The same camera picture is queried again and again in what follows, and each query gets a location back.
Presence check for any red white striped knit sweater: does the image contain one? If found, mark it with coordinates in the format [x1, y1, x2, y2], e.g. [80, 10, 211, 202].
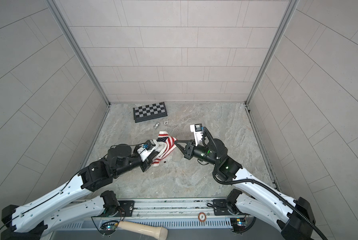
[152, 131, 177, 167]

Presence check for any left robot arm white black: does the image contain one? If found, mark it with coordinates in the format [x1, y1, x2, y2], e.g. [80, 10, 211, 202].
[0, 141, 160, 240]

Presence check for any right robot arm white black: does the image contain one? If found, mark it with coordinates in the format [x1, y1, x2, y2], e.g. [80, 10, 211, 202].
[175, 139, 327, 240]

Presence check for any folded black white chessboard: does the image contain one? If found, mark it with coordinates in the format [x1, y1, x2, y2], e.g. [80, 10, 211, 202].
[133, 102, 168, 123]

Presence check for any round red white sticker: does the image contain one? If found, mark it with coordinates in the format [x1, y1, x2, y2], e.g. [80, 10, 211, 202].
[198, 212, 207, 223]

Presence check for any left green circuit board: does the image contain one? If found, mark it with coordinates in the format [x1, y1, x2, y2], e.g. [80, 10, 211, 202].
[100, 221, 119, 235]

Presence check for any green circuit board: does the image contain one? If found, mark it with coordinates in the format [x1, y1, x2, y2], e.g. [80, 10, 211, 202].
[100, 221, 119, 235]
[230, 218, 247, 234]

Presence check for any right green circuit board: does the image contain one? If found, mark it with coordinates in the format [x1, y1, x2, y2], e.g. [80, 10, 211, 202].
[230, 218, 247, 234]

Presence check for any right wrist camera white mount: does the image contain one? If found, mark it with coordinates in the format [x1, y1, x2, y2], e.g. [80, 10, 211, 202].
[190, 124, 204, 146]

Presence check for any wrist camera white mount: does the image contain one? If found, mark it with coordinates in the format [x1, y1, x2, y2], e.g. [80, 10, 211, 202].
[137, 140, 159, 162]
[190, 124, 204, 146]

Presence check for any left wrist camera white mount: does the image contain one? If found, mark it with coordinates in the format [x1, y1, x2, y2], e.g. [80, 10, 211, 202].
[137, 140, 159, 162]

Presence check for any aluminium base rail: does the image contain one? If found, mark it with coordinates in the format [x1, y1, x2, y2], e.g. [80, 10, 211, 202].
[47, 196, 296, 221]

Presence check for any beige wooden handle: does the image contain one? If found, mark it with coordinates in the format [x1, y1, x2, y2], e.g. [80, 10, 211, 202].
[118, 221, 168, 240]

